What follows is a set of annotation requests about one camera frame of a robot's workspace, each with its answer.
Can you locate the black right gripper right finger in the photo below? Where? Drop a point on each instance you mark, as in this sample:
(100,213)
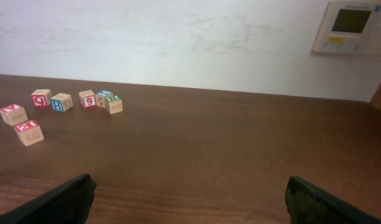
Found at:
(308,204)

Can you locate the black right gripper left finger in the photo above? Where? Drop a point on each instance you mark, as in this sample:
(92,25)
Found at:
(68,203)

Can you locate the red letter E block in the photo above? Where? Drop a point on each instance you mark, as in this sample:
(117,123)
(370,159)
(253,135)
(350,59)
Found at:
(29,132)

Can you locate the blue letter wooden block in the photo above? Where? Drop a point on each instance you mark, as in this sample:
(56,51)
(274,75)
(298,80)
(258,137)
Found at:
(61,102)

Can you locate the plain top wooden block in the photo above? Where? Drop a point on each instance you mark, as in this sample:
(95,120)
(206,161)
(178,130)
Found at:
(87,99)

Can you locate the red letter A block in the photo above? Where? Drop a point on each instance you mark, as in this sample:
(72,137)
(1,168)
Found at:
(13,114)

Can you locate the green letter R block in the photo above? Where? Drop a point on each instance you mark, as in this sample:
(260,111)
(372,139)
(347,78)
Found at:
(114,104)

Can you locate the red letter C block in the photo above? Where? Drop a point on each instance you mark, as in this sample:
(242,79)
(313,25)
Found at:
(41,97)

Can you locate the blue number five block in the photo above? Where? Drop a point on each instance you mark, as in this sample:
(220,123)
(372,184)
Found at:
(101,97)

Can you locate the white wall control panel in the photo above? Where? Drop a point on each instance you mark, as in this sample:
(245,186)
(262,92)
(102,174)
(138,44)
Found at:
(350,27)

